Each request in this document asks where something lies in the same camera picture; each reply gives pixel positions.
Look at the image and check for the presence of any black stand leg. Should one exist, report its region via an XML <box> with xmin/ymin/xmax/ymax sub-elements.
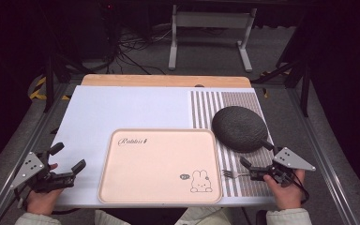
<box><xmin>250</xmin><ymin>58</ymin><xmax>311</xmax><ymax>118</ymax></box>
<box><xmin>41</xmin><ymin>54</ymin><xmax>87</xmax><ymax>114</ymax></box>

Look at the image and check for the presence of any white striped table mat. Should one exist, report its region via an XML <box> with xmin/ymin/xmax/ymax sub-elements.
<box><xmin>48</xmin><ymin>85</ymin><xmax>278</xmax><ymax>209</ymax></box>

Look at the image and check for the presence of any person's left hand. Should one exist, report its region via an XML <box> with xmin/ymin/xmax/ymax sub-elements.
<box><xmin>25</xmin><ymin>162</ymin><xmax>66</xmax><ymax>218</ymax></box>

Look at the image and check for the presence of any striped placemat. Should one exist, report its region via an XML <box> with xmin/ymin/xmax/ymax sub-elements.
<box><xmin>189</xmin><ymin>90</ymin><xmax>276</xmax><ymax>198</ymax></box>

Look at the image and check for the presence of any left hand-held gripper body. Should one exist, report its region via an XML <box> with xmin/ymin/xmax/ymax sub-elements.
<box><xmin>9</xmin><ymin>151</ymin><xmax>78</xmax><ymax>194</ymax></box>

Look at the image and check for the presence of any dark round textured plate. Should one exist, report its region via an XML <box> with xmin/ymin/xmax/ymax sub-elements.
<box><xmin>211</xmin><ymin>105</ymin><xmax>270</xmax><ymax>154</ymax></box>

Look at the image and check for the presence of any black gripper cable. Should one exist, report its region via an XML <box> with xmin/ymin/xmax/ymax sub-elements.
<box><xmin>289</xmin><ymin>171</ymin><xmax>311</xmax><ymax>205</ymax></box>

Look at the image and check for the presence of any white metal stand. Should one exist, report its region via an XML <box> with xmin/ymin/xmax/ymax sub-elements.
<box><xmin>167</xmin><ymin>4</ymin><xmax>259</xmax><ymax>74</ymax></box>

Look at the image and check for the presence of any person's right hand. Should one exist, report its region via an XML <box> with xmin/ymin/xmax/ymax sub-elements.
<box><xmin>262</xmin><ymin>168</ymin><xmax>308</xmax><ymax>211</ymax></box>

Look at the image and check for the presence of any aluminium frame rail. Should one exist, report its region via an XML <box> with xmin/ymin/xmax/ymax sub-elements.
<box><xmin>285</xmin><ymin>87</ymin><xmax>360</xmax><ymax>225</ymax></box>
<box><xmin>0</xmin><ymin>82</ymin><xmax>73</xmax><ymax>225</ymax></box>

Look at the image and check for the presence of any pink tray with rabbit print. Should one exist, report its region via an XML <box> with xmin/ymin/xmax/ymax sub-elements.
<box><xmin>97</xmin><ymin>127</ymin><xmax>224</xmax><ymax>205</ymax></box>

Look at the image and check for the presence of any yellow and black floor tape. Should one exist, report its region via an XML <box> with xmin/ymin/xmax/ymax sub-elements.
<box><xmin>27</xmin><ymin>76</ymin><xmax>71</xmax><ymax>101</ymax></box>

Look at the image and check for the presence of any bundle of black floor cables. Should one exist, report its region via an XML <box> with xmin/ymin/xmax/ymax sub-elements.
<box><xmin>97</xmin><ymin>26</ymin><xmax>176</xmax><ymax>76</ymax></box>

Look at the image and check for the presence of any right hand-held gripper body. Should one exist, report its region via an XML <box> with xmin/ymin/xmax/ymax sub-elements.
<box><xmin>248</xmin><ymin>146</ymin><xmax>317</xmax><ymax>188</ymax></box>

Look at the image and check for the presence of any silver fork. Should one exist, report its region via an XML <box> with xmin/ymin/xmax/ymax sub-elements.
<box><xmin>222</xmin><ymin>169</ymin><xmax>251</xmax><ymax>180</ymax></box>

